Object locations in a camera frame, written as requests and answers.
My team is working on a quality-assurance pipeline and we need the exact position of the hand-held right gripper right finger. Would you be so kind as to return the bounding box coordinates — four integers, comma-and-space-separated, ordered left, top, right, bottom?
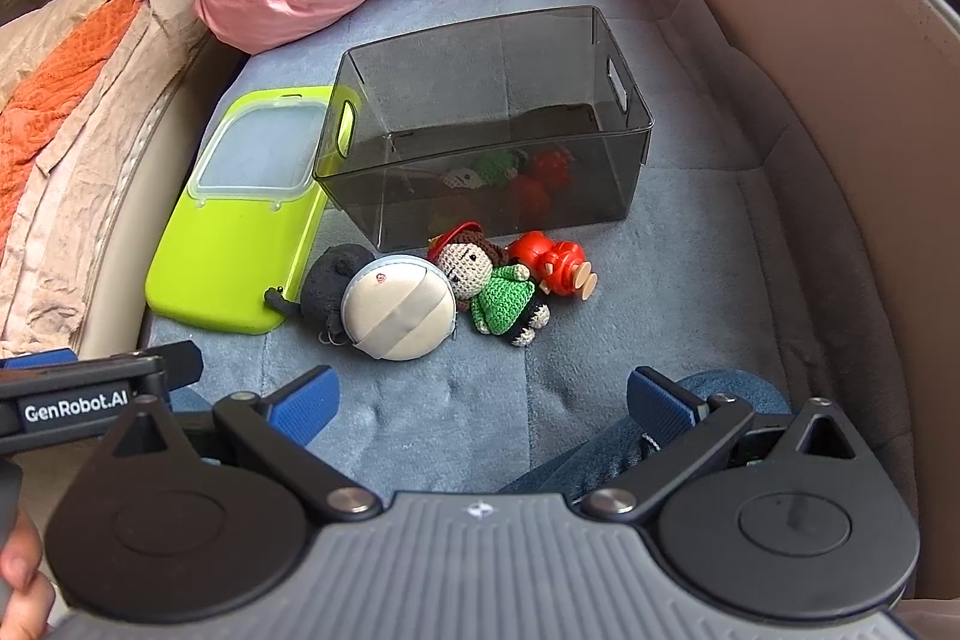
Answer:
579, 366, 857, 525

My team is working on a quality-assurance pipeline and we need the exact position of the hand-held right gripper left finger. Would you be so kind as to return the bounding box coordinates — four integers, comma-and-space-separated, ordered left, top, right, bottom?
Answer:
112, 365, 382, 525

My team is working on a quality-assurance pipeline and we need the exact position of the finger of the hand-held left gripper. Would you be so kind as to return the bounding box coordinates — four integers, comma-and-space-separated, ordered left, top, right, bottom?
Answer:
0, 342, 205, 397

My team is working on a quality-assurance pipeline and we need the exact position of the black plush toy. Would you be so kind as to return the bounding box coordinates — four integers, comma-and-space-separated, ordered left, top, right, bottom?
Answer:
264, 242, 377, 347

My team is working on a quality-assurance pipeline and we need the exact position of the white round pouch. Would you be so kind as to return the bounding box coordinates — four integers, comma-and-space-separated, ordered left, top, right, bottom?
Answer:
340, 254, 458, 361

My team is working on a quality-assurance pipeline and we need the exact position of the crochet doll green sweater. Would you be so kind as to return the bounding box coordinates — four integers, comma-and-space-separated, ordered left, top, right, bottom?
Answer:
427, 221, 552, 348

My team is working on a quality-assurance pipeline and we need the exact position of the red plastic toy figure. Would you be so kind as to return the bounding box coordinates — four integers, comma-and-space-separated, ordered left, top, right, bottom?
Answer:
508, 230, 599, 298

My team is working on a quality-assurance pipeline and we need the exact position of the grey transparent storage box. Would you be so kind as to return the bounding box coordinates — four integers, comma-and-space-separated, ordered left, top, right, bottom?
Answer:
313, 5, 655, 253

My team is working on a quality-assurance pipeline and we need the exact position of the person's left hand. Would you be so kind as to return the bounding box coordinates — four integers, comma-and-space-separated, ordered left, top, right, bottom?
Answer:
0, 509, 58, 640

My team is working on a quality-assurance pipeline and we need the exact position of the grey-blue plush mat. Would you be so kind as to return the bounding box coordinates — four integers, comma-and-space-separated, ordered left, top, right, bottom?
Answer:
139, 0, 796, 498

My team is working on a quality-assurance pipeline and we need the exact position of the beige shirt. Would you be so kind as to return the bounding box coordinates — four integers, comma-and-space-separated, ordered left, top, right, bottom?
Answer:
0, 0, 211, 356

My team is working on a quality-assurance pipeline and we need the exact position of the lime green container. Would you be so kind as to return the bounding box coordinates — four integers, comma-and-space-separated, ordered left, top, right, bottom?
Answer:
145, 85, 361, 335

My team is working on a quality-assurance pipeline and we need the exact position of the orange cloth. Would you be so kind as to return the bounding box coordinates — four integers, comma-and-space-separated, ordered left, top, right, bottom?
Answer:
0, 0, 147, 229

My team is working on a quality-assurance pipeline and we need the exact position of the beige padded bed frame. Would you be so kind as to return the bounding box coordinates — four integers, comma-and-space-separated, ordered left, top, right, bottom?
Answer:
622, 0, 960, 611

